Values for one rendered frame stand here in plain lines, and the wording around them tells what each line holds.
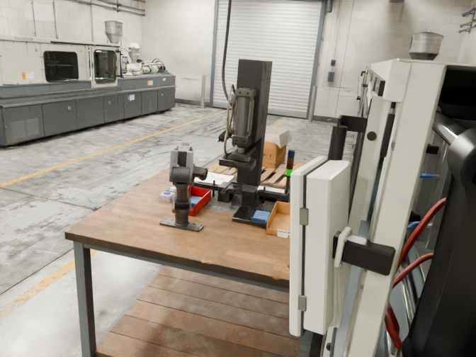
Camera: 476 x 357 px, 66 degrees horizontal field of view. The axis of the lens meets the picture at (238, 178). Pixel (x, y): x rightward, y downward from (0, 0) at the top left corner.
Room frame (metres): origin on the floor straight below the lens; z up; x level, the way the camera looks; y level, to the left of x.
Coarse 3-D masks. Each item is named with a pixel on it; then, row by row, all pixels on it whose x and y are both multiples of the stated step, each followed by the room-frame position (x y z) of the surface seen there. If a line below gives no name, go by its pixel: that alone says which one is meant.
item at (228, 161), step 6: (252, 144) 2.07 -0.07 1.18; (234, 150) 1.90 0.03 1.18; (240, 150) 1.86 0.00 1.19; (246, 150) 1.95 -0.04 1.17; (252, 150) 1.97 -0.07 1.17; (222, 156) 1.92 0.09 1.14; (228, 156) 1.93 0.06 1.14; (234, 156) 1.83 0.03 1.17; (240, 156) 1.82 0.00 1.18; (246, 156) 1.84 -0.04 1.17; (222, 162) 1.85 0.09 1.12; (228, 162) 1.84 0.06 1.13; (234, 162) 1.84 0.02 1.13; (240, 162) 1.83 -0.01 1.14; (246, 162) 1.83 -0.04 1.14; (252, 162) 1.84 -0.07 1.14; (240, 168) 1.83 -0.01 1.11; (246, 168) 1.82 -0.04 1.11; (252, 168) 1.83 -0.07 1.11
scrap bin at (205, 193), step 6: (192, 186) 1.89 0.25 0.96; (192, 192) 1.89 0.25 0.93; (198, 192) 1.89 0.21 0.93; (204, 192) 1.88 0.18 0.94; (210, 192) 1.86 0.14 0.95; (204, 198) 1.76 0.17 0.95; (210, 198) 1.87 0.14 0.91; (198, 204) 1.68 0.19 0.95; (204, 204) 1.77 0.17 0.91; (192, 210) 1.64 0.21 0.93; (198, 210) 1.69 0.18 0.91; (192, 216) 1.63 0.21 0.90
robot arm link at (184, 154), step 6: (174, 150) 1.39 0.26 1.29; (180, 150) 1.43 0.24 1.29; (186, 150) 1.46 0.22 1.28; (174, 156) 1.37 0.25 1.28; (180, 156) 1.40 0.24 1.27; (186, 156) 1.41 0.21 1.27; (192, 156) 1.38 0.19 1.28; (174, 162) 1.35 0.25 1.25; (180, 162) 1.40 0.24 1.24; (186, 162) 1.36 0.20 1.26; (192, 162) 1.36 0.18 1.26; (192, 168) 1.35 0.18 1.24; (192, 174) 1.34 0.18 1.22; (192, 180) 1.34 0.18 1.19
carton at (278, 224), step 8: (280, 208) 1.74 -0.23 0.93; (288, 208) 1.73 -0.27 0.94; (272, 216) 1.63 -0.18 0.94; (280, 216) 1.71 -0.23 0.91; (288, 216) 1.72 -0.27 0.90; (272, 224) 1.61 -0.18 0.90; (280, 224) 1.62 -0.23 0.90; (288, 224) 1.62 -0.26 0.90; (272, 232) 1.50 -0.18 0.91; (280, 232) 1.49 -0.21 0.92; (288, 232) 1.49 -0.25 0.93
